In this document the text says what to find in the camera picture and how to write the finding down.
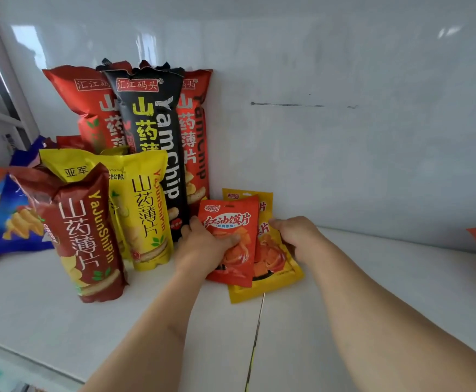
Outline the purple snack bag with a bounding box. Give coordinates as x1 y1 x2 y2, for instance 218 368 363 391
9 135 57 168

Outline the person's right hand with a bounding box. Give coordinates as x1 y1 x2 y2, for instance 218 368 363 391
268 216 329 267

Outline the small red snack packet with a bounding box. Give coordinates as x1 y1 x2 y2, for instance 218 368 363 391
197 195 261 289

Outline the blue chip bag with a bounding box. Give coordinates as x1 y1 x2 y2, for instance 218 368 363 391
0 174 56 256

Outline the tall red chip bag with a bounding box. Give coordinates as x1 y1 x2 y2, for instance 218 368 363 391
176 69 213 207
42 65 135 155

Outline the person's left hand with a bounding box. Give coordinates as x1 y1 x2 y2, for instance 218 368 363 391
174 216 241 283

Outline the yellow chip bag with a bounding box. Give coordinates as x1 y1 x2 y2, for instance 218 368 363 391
99 149 174 272
39 148 133 262

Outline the person's right forearm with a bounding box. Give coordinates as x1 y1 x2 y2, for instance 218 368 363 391
303 251 476 392

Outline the person's left forearm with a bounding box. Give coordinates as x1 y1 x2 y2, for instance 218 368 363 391
81 269 218 392

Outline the small yellow snack packet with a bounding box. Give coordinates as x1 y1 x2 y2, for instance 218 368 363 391
222 188 305 304

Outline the tall black chip bag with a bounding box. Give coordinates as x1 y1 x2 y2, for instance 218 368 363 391
96 59 190 242

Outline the crumpled red snack bag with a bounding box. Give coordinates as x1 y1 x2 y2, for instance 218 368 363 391
55 135 96 154

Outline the dark red chip bag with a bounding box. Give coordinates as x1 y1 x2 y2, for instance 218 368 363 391
8 163 128 304

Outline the white window frame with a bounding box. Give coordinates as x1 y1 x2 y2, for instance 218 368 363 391
0 3 41 153

